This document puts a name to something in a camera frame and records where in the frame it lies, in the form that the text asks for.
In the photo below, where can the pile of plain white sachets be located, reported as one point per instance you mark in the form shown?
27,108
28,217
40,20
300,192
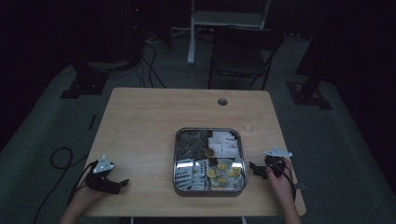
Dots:
224,144

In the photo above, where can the black stand with base plate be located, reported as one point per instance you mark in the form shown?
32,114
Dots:
308,93
85,82

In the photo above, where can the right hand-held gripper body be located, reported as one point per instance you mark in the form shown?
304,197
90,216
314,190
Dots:
275,161

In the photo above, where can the small black floor strip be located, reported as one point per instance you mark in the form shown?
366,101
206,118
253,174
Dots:
92,122

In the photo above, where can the pile of striped white sachets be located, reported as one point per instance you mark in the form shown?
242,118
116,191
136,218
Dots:
190,175

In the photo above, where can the pile of yellow-tagged tea bags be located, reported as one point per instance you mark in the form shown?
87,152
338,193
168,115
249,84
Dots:
225,174

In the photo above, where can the pile of grey tea bags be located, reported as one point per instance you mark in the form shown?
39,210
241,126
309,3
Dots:
190,144

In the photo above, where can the square dark compartment tray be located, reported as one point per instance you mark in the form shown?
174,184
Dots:
179,193

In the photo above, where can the person's right hand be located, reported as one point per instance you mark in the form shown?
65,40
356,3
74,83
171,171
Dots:
283,186

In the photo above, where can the white desk frame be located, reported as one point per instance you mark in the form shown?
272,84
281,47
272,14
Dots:
191,37

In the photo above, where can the dark computer tower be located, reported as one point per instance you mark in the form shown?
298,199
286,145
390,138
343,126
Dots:
135,31

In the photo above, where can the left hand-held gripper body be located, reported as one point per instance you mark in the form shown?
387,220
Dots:
102,165

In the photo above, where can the black folding chair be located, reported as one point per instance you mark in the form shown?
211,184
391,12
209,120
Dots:
239,59

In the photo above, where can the person's left hand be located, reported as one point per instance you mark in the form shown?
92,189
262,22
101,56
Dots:
85,196

